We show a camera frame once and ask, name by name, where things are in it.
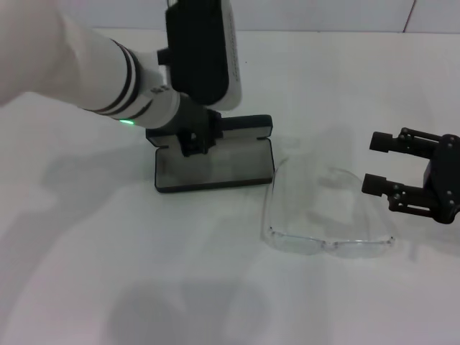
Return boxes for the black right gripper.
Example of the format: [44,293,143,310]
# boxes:
[361,127,460,224]

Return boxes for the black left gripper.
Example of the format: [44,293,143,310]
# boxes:
[163,93,224,158]

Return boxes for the black glasses case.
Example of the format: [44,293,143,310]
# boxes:
[145,114,276,195]

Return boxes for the clear white glasses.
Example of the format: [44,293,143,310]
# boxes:
[260,157,396,259]

